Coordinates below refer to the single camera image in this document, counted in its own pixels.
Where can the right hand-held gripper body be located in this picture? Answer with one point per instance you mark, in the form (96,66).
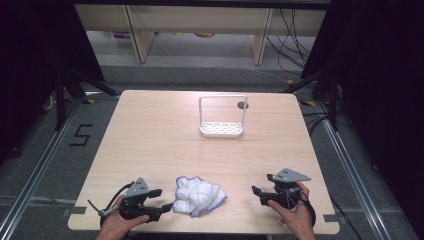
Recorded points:
(288,176)

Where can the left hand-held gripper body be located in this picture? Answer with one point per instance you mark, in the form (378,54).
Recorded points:
(135,191)

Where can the white cloth with purple edge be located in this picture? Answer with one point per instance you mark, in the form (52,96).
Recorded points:
(198,196)

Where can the white plastic rack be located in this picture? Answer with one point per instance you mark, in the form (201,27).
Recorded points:
(220,130)

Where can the person's right hand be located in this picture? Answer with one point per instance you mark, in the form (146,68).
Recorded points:
(298,220)

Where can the person's left hand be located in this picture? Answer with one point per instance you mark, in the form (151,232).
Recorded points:
(115,225)

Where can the black tape strip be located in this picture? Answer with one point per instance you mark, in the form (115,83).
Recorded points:
(75,211)
(330,218)

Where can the black metal stand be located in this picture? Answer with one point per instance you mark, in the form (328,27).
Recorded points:
(61,100)
(331,100)

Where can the yellow floor tape mark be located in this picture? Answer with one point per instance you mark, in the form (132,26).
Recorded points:
(88,101)

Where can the black curtain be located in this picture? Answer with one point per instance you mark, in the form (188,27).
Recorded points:
(33,66)
(383,83)

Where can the beige wooden desk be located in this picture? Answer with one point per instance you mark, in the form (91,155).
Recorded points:
(200,16)

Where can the metal floor rail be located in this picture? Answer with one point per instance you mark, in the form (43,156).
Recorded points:
(36,170)
(353,173)

